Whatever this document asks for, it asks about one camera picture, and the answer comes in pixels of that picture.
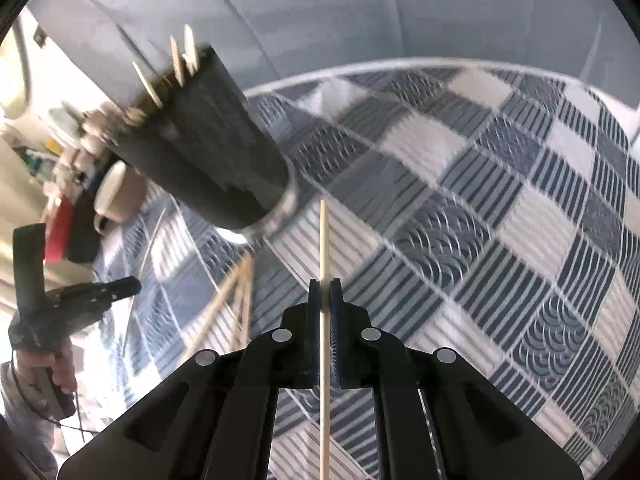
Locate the wooden chopstick near cup base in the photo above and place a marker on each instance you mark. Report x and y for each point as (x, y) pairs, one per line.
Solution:
(244, 298)

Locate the light blue padded sofa back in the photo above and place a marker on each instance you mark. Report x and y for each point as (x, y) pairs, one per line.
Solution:
(266, 40)

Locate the wooden chopstick on tablecloth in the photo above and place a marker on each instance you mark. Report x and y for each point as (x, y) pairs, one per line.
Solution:
(214, 306)

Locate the pale wooden chopstick in cup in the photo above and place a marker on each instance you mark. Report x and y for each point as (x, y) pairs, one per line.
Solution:
(148, 87)

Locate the red plastic container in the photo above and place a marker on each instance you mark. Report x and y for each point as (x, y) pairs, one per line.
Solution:
(58, 219)

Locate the round wall mirror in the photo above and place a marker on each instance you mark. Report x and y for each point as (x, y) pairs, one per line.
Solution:
(15, 84)

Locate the person's left hand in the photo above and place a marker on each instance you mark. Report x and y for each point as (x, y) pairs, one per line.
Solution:
(60, 363)

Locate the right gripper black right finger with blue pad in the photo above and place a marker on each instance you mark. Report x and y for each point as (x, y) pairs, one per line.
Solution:
(436, 416)

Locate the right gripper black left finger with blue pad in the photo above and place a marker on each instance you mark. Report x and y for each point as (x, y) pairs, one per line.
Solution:
(213, 417)

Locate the blue white patterned tablecloth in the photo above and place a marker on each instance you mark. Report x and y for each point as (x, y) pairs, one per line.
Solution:
(495, 212)

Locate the black cylindrical utensil cup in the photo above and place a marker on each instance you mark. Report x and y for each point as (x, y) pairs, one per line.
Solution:
(199, 141)

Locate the white ceramic mug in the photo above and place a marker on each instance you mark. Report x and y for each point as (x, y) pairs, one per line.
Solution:
(120, 195)

